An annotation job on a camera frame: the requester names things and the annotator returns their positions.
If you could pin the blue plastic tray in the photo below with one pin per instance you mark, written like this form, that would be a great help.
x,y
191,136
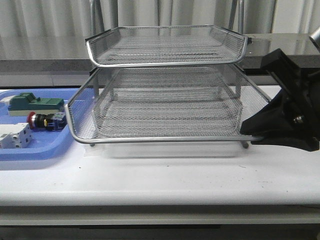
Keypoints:
x,y
45,145

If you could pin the white circuit breaker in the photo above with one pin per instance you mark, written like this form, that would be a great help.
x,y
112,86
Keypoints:
x,y
14,136

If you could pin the silver mesh top tray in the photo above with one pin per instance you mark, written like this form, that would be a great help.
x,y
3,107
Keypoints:
x,y
145,46

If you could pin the green electrical switch block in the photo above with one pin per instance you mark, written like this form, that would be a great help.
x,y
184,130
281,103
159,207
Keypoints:
x,y
26,102

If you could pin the grey metal rack frame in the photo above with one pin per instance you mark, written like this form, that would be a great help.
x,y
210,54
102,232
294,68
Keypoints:
x,y
236,23

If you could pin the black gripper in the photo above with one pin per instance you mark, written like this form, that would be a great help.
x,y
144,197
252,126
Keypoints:
x,y
297,103

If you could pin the silver mesh tray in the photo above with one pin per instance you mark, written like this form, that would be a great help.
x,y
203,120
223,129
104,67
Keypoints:
x,y
164,104
145,46

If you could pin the red emergency stop button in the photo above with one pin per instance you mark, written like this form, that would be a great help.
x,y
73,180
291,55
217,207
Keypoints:
x,y
53,122

